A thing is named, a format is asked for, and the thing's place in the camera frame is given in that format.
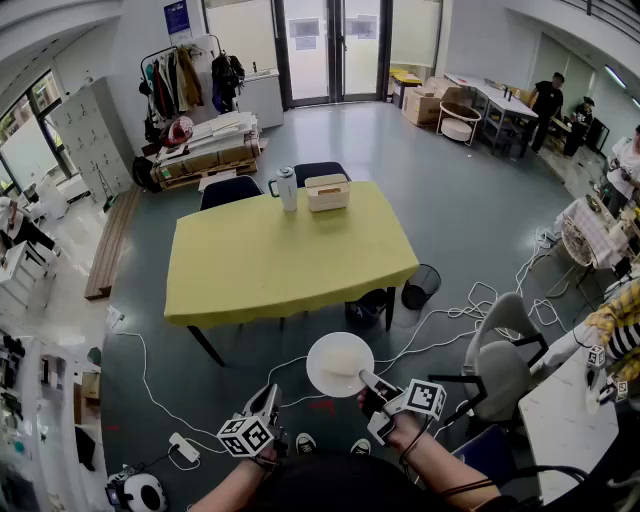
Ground black round bag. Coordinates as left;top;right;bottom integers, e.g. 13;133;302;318
131;155;162;194

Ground white desk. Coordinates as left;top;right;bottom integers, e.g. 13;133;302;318
518;324;626;506

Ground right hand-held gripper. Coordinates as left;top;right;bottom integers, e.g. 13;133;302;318
358;368;448;448

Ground stack of white boards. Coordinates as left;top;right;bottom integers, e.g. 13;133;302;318
149;110;264;190

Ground checked-cloth table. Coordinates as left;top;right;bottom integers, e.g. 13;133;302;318
554;195;640;271

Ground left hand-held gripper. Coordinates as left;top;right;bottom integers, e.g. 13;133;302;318
216;383;290;460

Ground round wicker tray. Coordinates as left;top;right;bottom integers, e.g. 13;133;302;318
560;217;597;267

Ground black hanging bag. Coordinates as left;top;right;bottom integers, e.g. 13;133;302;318
210;49;246;114

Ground grey locker cabinet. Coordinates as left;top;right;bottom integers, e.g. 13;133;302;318
48;75;135;204

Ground person's black shirt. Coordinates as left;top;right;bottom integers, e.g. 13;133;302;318
254;452;426;512

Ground white round plate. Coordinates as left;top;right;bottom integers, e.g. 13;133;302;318
305;331;376;399

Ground thin black wristband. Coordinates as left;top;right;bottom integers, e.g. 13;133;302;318
439;477;494;500

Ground dark blue bag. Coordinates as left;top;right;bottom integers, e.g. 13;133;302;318
344;288;389;329

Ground cream utensil holder box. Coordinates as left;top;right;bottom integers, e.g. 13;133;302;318
304;173;350;213

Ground blue wall poster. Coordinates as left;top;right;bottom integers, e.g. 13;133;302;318
163;0;194;46

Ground person's left forearm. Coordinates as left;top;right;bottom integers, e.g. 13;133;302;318
187;452;281;512

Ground yellow covered table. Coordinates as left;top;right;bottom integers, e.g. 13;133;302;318
163;180;420;369

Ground black bin yellow lid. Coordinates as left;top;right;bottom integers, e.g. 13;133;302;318
388;67;424;109

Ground dark blue chair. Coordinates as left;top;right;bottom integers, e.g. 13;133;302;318
199;175;265;212
293;161;353;189

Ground tangled white cable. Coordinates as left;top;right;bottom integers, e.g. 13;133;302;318
266;227;574;409

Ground white storage shelf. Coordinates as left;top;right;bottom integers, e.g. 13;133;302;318
0;329;104;512

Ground black mesh waste bin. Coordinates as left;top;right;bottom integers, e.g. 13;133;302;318
401;263;443;311

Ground white tumbler green handle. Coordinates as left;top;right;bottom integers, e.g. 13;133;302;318
268;165;299;213

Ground blue office chair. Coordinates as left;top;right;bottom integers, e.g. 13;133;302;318
449;424;591;501

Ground red and white helmet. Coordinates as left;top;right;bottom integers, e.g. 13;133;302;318
164;115;195;147

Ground long white work table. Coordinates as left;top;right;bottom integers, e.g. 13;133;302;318
443;71;540;159

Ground large cardboard box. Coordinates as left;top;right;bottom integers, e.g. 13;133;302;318
401;75;466;126

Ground grey office chair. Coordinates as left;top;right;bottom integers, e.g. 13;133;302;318
428;292;550;436

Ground person's right forearm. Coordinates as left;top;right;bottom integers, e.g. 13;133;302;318
387;413;504;512

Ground round white side table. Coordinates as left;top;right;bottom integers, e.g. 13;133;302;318
436;100;483;147

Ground clothes rack with jackets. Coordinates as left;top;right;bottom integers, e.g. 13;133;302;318
138;43;206;146

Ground black balcony railing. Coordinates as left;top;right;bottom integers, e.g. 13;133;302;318
564;0;640;39

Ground brown wooden planks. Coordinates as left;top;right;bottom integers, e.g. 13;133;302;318
83;184;144;301

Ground glass double door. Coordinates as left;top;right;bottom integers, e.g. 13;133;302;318
273;0;394;109

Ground white chest freezer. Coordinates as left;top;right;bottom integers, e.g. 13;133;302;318
237;68;285;130

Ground white extension cable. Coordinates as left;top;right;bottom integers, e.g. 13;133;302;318
110;319;229;456

